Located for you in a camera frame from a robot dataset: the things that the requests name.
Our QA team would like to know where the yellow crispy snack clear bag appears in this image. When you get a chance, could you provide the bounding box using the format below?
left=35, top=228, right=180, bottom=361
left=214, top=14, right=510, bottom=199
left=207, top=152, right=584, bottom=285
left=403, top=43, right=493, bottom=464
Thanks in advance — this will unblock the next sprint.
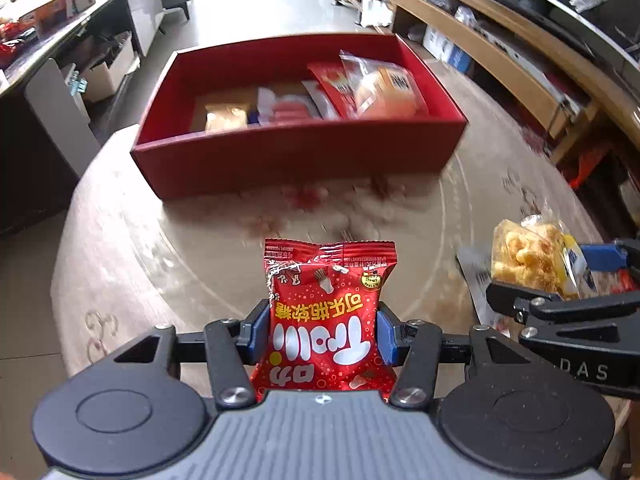
left=490, top=214, right=598, bottom=299

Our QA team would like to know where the silver white sachet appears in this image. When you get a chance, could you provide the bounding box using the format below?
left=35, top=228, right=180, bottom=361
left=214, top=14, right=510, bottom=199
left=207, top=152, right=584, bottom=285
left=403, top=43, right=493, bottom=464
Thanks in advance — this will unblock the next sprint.
left=456, top=246, right=510, bottom=336

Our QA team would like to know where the red cardboard box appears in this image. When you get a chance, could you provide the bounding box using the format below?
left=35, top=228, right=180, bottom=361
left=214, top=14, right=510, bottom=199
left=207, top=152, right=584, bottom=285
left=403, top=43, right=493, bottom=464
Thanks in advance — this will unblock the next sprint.
left=131, top=32, right=468, bottom=200

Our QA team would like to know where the wooden tv stand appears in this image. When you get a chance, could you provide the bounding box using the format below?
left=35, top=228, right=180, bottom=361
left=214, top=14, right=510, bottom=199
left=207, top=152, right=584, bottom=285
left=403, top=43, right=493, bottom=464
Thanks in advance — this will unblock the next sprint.
left=336, top=0, right=639, bottom=180

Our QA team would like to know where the red plastic bag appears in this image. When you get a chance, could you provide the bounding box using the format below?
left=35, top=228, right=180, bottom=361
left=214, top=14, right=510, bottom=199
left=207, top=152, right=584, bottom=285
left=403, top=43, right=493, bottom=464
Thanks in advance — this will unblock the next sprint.
left=570, top=145, right=628, bottom=191

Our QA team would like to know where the blue snack packet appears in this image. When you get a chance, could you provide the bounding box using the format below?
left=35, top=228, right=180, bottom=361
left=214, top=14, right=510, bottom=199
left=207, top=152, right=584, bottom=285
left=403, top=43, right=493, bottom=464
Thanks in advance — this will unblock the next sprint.
left=247, top=108, right=260, bottom=125

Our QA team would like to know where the gold foil snack packet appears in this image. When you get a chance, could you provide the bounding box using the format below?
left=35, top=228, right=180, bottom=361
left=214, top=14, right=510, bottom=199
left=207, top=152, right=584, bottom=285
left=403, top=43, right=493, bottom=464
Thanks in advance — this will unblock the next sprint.
left=205, top=103, right=248, bottom=133

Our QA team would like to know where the white grey cabinet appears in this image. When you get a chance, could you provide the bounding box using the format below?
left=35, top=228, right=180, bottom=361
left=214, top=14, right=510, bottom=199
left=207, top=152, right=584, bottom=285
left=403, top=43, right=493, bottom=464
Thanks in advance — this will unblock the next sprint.
left=1, top=0, right=190, bottom=235

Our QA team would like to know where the sausage pack clear wrapper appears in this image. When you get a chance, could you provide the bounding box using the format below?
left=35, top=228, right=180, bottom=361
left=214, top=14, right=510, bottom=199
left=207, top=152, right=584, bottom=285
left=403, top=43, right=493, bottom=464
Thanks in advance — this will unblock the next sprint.
left=257, top=87, right=321, bottom=125

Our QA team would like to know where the red white snack packet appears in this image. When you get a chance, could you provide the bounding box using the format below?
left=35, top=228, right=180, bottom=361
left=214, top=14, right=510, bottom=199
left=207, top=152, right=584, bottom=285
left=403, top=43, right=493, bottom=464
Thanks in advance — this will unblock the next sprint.
left=307, top=62, right=357, bottom=119

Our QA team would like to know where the blue white box on shelf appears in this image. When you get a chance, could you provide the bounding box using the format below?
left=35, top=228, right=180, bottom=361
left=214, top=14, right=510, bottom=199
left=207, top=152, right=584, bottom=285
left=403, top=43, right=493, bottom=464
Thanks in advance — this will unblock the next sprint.
left=422, top=25, right=473, bottom=74

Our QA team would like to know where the cardboard box on floor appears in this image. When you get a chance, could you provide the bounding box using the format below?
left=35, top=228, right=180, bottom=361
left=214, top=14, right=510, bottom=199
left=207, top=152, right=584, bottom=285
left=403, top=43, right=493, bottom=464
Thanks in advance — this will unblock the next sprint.
left=81, top=30, right=139, bottom=103

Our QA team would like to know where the white plastic bag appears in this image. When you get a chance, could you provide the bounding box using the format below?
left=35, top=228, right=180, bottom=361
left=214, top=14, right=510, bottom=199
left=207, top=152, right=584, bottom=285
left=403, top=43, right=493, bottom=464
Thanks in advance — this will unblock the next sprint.
left=359, top=0, right=394, bottom=27

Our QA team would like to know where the red candy snack bag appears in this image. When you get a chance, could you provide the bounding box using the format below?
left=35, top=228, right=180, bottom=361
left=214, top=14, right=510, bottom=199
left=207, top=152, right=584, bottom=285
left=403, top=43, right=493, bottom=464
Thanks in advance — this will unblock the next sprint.
left=250, top=238, right=397, bottom=399

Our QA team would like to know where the round bun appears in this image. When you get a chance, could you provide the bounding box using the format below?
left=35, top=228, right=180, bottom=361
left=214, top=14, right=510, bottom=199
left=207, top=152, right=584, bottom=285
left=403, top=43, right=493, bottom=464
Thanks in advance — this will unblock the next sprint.
left=340, top=51, right=428, bottom=120

